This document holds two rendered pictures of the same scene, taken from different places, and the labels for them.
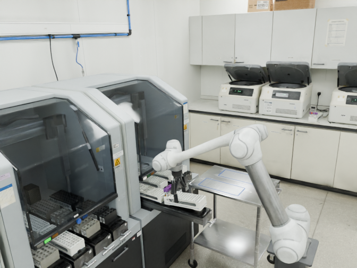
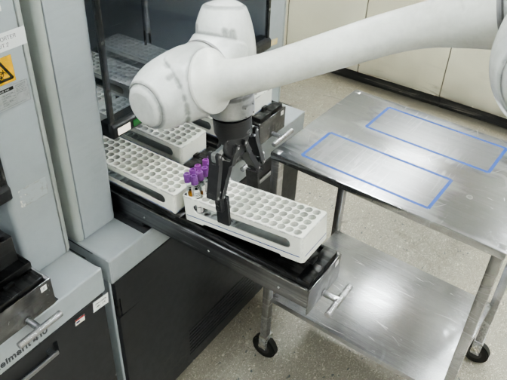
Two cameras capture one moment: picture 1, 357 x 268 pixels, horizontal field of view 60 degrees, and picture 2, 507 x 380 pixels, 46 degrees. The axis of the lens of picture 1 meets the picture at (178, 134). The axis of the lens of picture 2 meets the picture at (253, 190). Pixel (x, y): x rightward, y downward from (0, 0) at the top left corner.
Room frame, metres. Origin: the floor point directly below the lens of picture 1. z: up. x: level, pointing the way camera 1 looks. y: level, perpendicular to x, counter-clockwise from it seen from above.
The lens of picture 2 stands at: (0.96, -0.03, 1.65)
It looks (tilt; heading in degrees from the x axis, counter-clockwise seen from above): 37 degrees down; 0
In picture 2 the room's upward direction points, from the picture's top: 3 degrees clockwise
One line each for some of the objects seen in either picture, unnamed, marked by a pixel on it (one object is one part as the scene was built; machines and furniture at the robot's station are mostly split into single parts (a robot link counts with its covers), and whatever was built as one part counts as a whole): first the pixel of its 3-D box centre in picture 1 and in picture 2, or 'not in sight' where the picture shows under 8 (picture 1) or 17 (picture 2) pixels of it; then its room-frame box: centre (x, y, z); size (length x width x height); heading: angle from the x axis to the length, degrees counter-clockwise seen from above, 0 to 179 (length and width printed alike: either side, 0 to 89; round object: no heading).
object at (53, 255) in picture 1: (49, 259); not in sight; (1.36, 0.71, 0.85); 0.12 x 0.02 x 0.06; 148
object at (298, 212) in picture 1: (295, 223); not in sight; (1.59, -0.69, 0.87); 0.18 x 0.16 x 0.22; 152
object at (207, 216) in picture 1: (168, 204); (201, 219); (1.98, 0.09, 0.78); 0.73 x 0.14 x 0.09; 57
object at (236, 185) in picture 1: (234, 225); (391, 270); (2.23, -0.44, 0.41); 0.67 x 0.46 x 0.82; 55
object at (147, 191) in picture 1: (149, 192); (140, 172); (2.08, 0.24, 0.83); 0.30 x 0.10 x 0.06; 57
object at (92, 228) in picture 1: (92, 229); not in sight; (1.62, 0.55, 0.85); 0.12 x 0.02 x 0.06; 148
